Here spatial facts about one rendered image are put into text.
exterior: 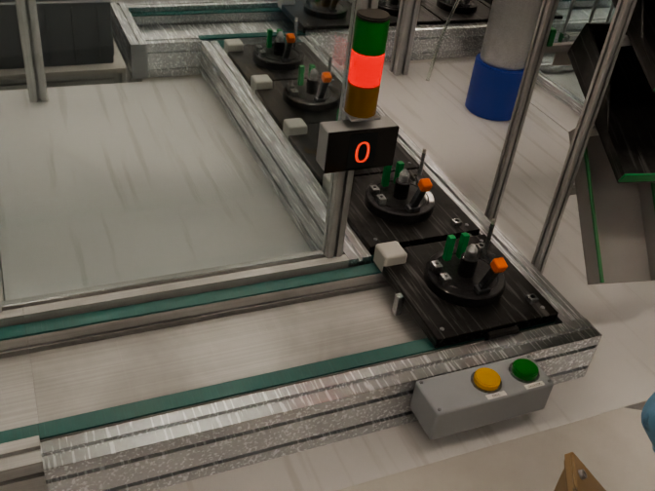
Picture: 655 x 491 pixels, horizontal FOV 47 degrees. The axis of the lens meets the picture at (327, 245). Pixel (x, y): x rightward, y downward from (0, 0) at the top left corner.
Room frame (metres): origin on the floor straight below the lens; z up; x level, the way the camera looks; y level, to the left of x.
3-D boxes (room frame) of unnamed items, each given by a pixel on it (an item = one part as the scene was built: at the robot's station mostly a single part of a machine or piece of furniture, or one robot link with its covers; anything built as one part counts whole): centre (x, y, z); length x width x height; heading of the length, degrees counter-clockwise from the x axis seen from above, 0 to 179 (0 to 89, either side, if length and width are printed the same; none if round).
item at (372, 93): (1.07, -0.02, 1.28); 0.05 x 0.05 x 0.05
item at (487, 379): (0.82, -0.27, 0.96); 0.04 x 0.04 x 0.02
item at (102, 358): (0.94, 0.03, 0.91); 0.84 x 0.28 x 0.10; 117
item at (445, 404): (0.82, -0.27, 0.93); 0.21 x 0.07 x 0.06; 117
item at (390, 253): (1.10, -0.12, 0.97); 0.05 x 0.05 x 0.04; 27
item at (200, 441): (0.79, -0.07, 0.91); 0.89 x 0.06 x 0.11; 117
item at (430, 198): (1.28, -0.13, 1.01); 0.24 x 0.24 x 0.13; 27
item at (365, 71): (1.07, -0.02, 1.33); 0.05 x 0.05 x 0.05
